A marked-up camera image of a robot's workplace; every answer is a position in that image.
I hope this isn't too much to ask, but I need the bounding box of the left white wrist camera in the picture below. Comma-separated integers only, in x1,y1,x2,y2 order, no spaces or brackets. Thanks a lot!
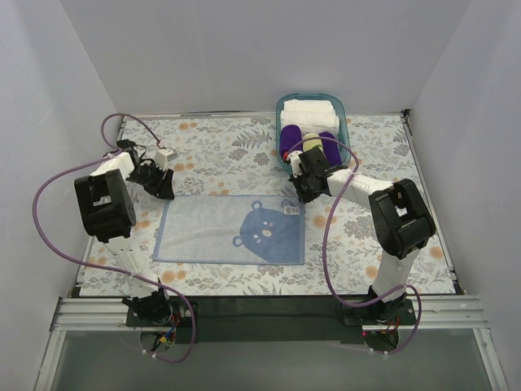
154,147,177,171

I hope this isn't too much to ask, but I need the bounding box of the teal plastic basket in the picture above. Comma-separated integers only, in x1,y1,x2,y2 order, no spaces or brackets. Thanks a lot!
275,94,350,174

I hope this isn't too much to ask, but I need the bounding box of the purple cable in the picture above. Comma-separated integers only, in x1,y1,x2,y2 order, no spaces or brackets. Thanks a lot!
280,137,421,356
31,113,197,363

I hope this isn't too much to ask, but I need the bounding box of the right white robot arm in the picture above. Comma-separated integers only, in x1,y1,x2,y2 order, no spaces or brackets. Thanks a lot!
284,147,436,324

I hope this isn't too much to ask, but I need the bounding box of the white rolled towel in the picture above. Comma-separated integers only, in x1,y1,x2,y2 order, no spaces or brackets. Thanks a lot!
279,99,340,135

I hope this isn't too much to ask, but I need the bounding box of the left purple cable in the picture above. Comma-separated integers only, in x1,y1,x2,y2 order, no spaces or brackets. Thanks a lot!
31,113,197,363

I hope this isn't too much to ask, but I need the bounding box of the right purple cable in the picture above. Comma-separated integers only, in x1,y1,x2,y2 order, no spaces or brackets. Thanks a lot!
280,137,421,356

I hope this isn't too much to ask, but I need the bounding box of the blue towel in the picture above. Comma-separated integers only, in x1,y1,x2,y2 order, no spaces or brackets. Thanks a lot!
152,195,305,266

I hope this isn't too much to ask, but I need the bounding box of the aluminium frame rail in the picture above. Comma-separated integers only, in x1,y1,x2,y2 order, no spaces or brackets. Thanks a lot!
51,295,488,331

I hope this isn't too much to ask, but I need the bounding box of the left purple rolled towel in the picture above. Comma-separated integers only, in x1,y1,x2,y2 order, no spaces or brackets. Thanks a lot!
278,125,302,160

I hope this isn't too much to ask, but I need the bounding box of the green patterned towel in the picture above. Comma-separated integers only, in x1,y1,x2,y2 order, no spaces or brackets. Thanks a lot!
302,133,325,155

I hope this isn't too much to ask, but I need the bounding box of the purple rolled towel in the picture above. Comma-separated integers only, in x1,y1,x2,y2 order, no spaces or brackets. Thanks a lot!
278,125,302,160
319,131,342,166

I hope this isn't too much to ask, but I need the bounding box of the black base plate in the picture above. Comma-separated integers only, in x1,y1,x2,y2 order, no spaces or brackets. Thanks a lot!
122,296,416,345

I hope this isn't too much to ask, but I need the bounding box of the right purple rolled towel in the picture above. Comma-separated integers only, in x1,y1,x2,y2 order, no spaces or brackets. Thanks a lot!
319,131,342,166

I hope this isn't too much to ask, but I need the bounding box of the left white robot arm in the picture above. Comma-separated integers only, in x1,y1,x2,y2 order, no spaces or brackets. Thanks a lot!
74,139,175,326

